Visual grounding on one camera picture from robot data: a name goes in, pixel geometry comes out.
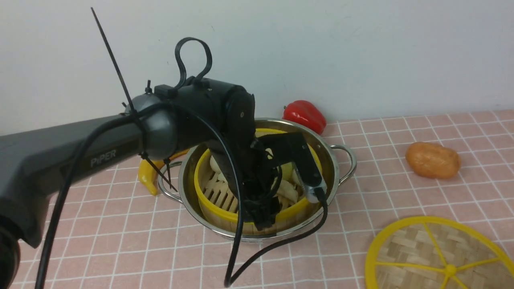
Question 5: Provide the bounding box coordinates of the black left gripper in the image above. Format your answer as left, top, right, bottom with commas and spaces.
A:
209, 133, 284, 232

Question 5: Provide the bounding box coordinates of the yellow bamboo steamer basket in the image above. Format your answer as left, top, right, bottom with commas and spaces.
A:
194, 149, 321, 236

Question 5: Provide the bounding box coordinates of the yellow woven steamer lid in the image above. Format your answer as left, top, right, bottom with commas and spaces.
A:
365, 216, 514, 289

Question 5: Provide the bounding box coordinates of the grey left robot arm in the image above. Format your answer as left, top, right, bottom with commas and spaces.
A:
0, 77, 279, 289

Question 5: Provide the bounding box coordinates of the stainless steel pot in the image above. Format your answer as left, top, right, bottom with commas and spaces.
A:
156, 118, 357, 242

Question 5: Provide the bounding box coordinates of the white dumpling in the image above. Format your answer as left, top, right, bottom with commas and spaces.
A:
277, 179, 299, 204

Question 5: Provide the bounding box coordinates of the pale round bun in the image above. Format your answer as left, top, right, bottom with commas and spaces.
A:
209, 155, 221, 174

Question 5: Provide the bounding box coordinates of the red bell pepper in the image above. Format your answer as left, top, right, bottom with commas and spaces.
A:
282, 100, 327, 135

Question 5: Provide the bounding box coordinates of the yellow plastic banana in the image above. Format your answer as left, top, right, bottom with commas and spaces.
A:
138, 149, 189, 196

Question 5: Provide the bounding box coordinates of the pink checkered tablecloth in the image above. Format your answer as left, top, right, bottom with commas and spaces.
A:
45, 110, 514, 289

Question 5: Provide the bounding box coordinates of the brown potato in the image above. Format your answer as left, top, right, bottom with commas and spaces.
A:
405, 142, 461, 179

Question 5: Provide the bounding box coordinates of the black cable tie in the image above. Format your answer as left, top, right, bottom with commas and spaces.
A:
90, 7, 178, 192

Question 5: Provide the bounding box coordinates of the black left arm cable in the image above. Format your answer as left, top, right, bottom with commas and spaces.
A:
34, 102, 328, 289

